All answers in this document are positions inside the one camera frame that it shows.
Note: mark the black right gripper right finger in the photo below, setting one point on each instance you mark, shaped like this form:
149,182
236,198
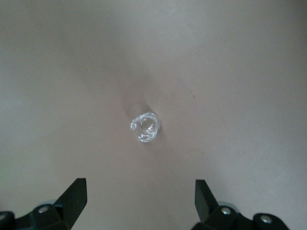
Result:
216,218

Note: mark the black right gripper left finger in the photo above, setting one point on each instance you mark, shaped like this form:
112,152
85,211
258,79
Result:
60,215

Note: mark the small clear glass cup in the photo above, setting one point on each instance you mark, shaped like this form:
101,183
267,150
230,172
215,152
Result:
145,128

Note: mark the brown table cover sheet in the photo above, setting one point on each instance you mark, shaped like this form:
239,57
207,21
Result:
72,72

